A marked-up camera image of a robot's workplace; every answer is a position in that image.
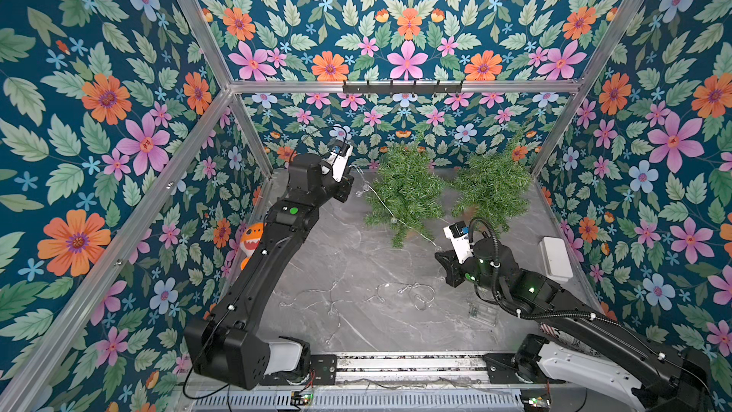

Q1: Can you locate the green christmas tree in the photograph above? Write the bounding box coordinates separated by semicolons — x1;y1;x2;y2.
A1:
451;140;532;235
365;143;445;248

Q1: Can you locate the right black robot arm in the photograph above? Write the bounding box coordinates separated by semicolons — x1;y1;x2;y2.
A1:
435;236;716;411

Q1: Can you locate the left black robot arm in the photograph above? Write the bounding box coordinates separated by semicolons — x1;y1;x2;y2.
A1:
184;140;354;390

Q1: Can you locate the clear battery box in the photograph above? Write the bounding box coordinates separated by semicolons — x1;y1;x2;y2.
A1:
468;299;499;327

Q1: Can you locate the white rectangular box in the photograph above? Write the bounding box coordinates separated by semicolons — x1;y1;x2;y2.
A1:
539;237;574;283

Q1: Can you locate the orange shark plush toy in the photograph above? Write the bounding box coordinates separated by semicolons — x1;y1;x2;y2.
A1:
239;222;265;270

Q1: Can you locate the newspaper print can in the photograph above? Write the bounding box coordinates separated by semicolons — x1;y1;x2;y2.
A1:
539;323;559;338

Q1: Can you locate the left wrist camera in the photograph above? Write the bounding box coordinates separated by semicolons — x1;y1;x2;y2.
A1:
324;139;353;182

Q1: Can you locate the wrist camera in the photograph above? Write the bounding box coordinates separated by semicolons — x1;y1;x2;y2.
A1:
324;139;353;182
443;221;473;264

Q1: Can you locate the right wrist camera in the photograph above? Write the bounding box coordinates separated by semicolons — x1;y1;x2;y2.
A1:
443;221;473;264

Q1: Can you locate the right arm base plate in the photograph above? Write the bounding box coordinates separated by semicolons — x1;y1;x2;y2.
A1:
482;352;564;386

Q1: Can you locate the black hook rail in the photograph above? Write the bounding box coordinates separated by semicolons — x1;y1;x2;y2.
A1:
341;80;463;95

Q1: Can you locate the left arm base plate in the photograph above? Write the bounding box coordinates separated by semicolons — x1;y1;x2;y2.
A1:
260;354;339;388

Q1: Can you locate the white slotted cable duct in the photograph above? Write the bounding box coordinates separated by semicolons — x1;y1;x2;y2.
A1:
193;389;524;411

